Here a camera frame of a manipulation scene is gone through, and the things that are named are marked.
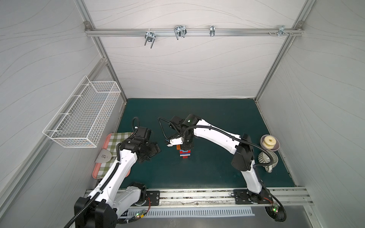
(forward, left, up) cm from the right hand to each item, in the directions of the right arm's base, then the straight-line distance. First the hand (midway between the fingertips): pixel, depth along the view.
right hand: (184, 143), depth 81 cm
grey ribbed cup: (-4, -46, -6) cm, 47 cm away
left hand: (-6, +17, -1) cm, 18 cm away
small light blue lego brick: (-5, -1, 0) cm, 5 cm away
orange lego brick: (-6, +3, +7) cm, 10 cm away
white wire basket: (0, +50, +20) cm, 54 cm away
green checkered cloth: (+6, +50, -10) cm, 51 cm away
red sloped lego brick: (-5, +1, -3) cm, 5 cm away
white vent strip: (-33, +24, -12) cm, 43 cm away
